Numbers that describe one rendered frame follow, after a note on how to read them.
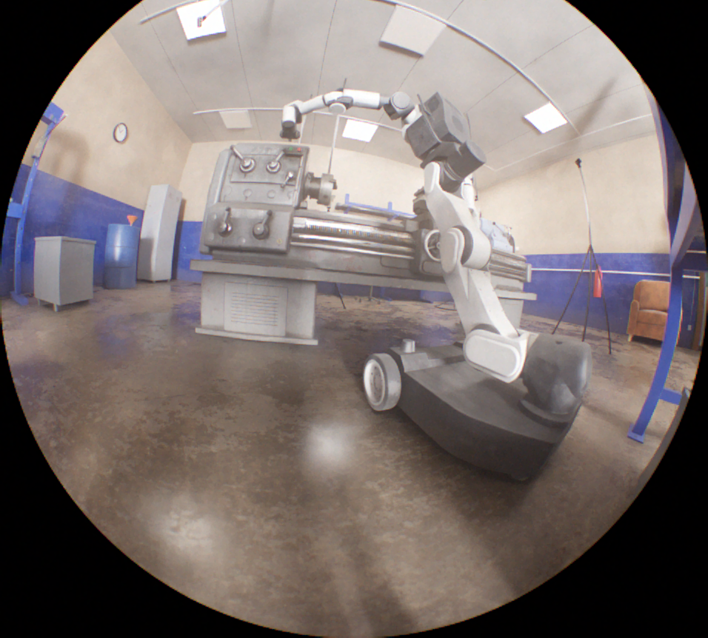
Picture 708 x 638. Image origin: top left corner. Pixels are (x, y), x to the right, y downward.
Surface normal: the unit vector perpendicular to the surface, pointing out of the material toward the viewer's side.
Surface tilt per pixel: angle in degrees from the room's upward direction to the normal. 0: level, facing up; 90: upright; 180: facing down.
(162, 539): 0
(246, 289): 90
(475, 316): 90
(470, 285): 90
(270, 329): 90
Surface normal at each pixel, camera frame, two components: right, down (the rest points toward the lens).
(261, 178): 0.22, 0.07
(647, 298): -0.99, 0.06
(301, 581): 0.10, -0.99
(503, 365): -0.93, -0.07
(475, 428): -0.76, -0.04
